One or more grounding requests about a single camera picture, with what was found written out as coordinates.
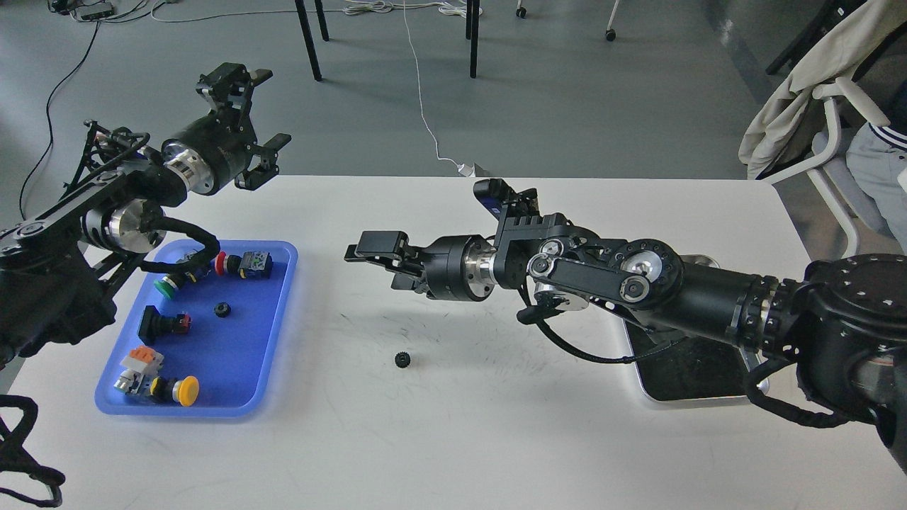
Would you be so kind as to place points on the small black gear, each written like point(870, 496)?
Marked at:
point(222, 309)
point(402, 359)

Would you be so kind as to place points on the beige jacket on chair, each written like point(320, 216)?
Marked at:
point(849, 50)

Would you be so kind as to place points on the black table leg right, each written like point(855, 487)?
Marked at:
point(472, 34)

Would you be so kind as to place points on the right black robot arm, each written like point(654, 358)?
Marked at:
point(833, 343)

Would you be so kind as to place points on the black table leg left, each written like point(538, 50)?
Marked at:
point(307, 32)

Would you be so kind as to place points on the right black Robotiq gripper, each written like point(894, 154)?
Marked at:
point(447, 269)

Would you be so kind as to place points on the black table leg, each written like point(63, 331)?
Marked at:
point(307, 32)
point(472, 34)

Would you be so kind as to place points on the yellow push button switch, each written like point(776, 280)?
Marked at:
point(160, 390)

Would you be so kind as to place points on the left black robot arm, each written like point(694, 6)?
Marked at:
point(62, 268)

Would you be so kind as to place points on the silver metal tray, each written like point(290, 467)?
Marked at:
point(697, 365)

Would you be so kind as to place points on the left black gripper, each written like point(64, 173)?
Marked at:
point(218, 148)

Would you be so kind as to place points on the orange grey contact block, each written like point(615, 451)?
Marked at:
point(144, 360)

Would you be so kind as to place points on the red push button switch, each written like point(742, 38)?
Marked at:
point(252, 265)

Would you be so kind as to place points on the green push button switch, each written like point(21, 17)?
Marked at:
point(170, 284)

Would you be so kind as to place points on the blue plastic tray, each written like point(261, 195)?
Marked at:
point(231, 356)

